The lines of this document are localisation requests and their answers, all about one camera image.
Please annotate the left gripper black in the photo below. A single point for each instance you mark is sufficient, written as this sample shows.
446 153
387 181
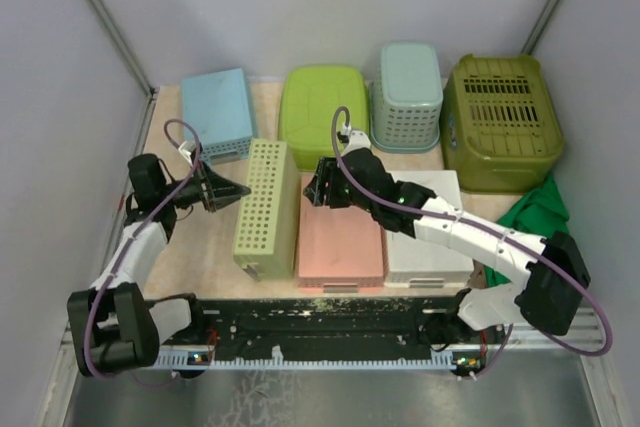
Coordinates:
218 191

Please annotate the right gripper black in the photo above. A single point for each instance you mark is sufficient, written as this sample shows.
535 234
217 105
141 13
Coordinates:
323 184

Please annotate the pink perforated basket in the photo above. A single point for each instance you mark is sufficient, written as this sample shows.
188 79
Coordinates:
338 249

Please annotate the light green perforated basket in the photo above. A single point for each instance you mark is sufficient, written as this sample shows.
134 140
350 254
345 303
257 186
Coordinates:
266 233

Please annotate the pale blue basket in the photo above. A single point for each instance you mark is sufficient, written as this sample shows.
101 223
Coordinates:
219 107

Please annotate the lime green plastic tub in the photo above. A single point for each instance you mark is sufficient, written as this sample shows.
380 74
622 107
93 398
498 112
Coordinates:
310 97

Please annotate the white perforated basket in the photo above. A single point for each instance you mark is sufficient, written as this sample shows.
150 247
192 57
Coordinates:
411 263

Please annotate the light blue perforated basket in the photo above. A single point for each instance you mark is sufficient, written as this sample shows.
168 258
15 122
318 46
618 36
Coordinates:
406 98

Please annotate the olive green large container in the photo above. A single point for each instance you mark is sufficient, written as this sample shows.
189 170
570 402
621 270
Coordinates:
498 127

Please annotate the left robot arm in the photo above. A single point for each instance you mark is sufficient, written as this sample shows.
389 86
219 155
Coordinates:
114 329

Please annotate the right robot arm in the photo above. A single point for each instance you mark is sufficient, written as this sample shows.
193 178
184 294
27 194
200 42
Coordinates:
546 275

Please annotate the brown striped sock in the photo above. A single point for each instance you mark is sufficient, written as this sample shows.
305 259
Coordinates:
477 279

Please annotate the green cloth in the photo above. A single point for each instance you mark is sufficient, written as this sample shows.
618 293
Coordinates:
541 211

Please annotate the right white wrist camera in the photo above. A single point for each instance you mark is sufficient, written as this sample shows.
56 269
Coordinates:
352 139

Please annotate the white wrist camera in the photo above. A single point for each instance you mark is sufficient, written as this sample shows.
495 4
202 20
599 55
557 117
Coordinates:
352 139
187 150

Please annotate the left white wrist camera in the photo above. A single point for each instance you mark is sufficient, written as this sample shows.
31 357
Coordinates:
187 150

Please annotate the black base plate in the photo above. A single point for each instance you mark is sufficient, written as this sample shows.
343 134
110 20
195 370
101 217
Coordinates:
347 333

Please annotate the aluminium frame rail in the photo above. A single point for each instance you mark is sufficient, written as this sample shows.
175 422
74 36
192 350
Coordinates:
586 332

